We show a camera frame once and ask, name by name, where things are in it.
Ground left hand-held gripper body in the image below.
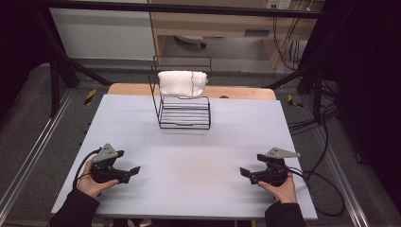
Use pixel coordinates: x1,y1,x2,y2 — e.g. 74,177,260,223
90,143,122,184

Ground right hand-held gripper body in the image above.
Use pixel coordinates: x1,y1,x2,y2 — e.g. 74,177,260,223
260,147,302,187

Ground black wire rack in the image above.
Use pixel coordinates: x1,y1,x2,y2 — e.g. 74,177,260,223
148,55,213,131

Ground white towel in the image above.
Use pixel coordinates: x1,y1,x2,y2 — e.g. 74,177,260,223
157,70,209,99

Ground person's right hand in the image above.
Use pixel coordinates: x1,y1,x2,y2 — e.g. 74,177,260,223
257,171,298,204

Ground person's left hand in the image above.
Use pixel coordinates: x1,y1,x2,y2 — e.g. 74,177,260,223
77,156,120,200

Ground yellow black floor tape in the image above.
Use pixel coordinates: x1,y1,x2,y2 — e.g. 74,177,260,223
83,88,97,107
287,94,305,109

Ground wooden table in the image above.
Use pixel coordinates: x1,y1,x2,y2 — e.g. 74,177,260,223
107,82,277,101

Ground black metal stand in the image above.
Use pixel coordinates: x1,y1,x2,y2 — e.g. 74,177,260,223
267,8,336,125
30,6,113,118

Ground black curtain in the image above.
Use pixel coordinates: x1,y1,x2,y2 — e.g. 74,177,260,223
0,0,53,117
310,0,401,202

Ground white object under desk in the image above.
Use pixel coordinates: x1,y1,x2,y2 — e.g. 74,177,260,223
174,34,208,49

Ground light wooden desk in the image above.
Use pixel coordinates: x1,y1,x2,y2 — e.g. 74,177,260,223
148,0,326,69

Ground white power strip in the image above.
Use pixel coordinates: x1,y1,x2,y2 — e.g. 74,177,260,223
265,0,293,10

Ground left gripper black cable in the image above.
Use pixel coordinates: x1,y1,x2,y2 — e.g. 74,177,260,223
72,148,102,190

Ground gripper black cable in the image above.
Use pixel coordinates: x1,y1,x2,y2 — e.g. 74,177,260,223
72,148,102,190
286,166,346,218

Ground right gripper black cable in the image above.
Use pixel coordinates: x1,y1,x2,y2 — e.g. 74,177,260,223
286,166,346,218

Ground black floor cables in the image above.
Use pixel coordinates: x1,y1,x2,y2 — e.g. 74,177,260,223
287,79,340,135

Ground aluminium floor rail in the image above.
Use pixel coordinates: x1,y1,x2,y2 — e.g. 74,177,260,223
314,126,371,227
0,89,76,217

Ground hanging cables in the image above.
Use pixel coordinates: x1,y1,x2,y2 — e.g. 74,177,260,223
271,9,302,72

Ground black metal frame bar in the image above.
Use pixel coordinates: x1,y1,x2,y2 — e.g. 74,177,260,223
39,0,336,20

